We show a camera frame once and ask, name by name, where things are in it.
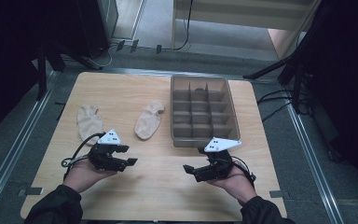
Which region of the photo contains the black floor cable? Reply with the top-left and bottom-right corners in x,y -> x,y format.
261,102 -> 294,123
255,89 -> 294,105

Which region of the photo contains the left hand-held gripper black cable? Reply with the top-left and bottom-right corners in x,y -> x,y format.
61,133 -> 105,181

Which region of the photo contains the person's right hand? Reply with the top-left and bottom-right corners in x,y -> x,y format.
206,165 -> 257,206

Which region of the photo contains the black metal stand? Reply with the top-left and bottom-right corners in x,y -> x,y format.
35,40 -> 103,101

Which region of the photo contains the white floor cable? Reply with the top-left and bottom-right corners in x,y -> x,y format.
89,43 -> 123,68

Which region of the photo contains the metal floor rail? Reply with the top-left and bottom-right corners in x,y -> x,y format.
283,90 -> 347,224
0,70 -> 58,216

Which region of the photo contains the dark cabinet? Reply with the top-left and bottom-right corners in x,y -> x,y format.
74,0 -> 119,59

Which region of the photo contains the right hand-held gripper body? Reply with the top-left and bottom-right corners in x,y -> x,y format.
195,137 -> 242,183

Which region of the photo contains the beige sock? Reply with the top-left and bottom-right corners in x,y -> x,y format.
76,104 -> 105,147
134,100 -> 166,141

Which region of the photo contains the hand-held gripper black cable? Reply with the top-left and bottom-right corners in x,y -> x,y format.
231,155 -> 257,189
61,133 -> 105,181

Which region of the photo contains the right hand-held gripper black cable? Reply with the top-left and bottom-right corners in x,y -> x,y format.
231,155 -> 257,189

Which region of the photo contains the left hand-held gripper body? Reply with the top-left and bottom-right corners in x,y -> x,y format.
88,129 -> 127,173

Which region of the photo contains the black tripod stand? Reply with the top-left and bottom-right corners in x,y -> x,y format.
242,0 -> 313,115

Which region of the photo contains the grey divided organiser box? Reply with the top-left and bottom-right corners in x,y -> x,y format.
170,74 -> 241,148

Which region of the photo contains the person's left hand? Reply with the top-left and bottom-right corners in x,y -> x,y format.
63,157 -> 117,194

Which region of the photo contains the black hanging cable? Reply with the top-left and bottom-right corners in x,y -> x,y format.
161,0 -> 195,52

